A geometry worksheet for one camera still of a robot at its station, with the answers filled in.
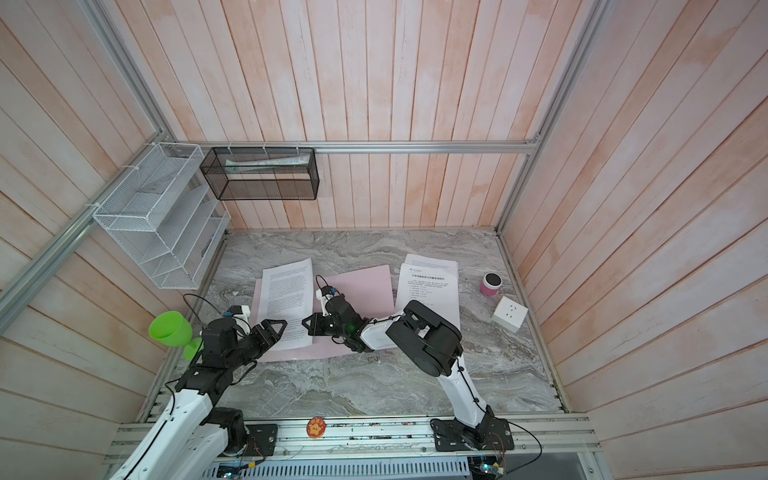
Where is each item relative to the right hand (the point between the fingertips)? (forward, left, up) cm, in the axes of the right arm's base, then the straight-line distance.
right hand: (300, 323), depth 89 cm
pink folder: (+13, -20, -1) cm, 24 cm away
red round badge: (-27, -8, -5) cm, 29 cm away
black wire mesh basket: (+47, +19, +21) cm, 55 cm away
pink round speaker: (+16, -61, 0) cm, 63 cm away
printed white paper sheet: (+11, +7, 0) cm, 13 cm away
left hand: (-6, +3, +5) cm, 8 cm away
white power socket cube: (+6, -65, -2) cm, 66 cm away
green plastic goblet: (-8, +30, +11) cm, 33 cm away
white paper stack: (+21, -41, -5) cm, 47 cm away
